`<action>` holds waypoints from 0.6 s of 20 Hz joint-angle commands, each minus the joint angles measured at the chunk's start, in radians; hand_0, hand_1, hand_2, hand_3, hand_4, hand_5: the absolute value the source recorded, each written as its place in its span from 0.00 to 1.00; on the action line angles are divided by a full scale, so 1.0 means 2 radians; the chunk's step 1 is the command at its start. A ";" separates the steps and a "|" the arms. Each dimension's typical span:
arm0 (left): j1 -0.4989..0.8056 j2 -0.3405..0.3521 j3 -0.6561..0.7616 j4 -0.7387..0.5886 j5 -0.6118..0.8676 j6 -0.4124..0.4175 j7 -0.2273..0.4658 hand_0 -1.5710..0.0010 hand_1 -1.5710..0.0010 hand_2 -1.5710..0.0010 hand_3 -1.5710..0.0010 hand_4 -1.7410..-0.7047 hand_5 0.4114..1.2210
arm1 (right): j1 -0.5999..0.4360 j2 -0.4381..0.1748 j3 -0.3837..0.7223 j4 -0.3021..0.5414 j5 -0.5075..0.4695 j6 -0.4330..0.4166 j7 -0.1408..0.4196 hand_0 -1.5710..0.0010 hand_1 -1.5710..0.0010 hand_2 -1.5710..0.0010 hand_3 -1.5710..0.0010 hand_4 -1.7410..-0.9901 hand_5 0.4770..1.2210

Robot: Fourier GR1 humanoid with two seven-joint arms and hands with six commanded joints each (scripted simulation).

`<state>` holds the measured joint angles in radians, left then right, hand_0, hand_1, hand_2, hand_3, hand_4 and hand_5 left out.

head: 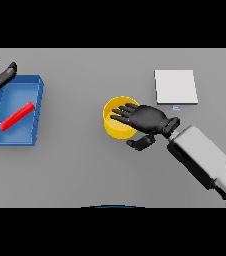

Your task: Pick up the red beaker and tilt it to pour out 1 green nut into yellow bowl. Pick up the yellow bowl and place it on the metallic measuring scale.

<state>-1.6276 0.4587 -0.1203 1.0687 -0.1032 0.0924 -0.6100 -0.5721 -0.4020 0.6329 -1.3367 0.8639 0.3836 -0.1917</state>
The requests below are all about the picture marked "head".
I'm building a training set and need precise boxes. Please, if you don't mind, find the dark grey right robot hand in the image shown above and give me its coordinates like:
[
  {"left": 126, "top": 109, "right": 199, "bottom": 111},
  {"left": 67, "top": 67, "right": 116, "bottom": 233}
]
[{"left": 109, "top": 102, "right": 181, "bottom": 152}]

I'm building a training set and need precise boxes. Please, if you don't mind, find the yellow bowl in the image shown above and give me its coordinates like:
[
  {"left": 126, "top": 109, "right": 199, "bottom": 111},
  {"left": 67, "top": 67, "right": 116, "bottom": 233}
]
[{"left": 102, "top": 96, "right": 141, "bottom": 140}]

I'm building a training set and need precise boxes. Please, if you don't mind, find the red beaker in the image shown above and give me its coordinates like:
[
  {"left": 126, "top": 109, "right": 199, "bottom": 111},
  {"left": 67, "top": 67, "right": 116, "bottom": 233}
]
[{"left": 0, "top": 101, "right": 36, "bottom": 132}]

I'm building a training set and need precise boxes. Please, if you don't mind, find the pale square measuring scale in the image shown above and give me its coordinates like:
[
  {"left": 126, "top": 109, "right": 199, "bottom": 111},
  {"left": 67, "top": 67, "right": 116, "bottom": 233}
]
[{"left": 153, "top": 69, "right": 199, "bottom": 111}]

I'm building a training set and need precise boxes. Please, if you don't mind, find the blue tray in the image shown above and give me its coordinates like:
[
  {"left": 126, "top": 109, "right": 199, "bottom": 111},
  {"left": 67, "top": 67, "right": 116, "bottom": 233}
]
[{"left": 0, "top": 74, "right": 45, "bottom": 147}]

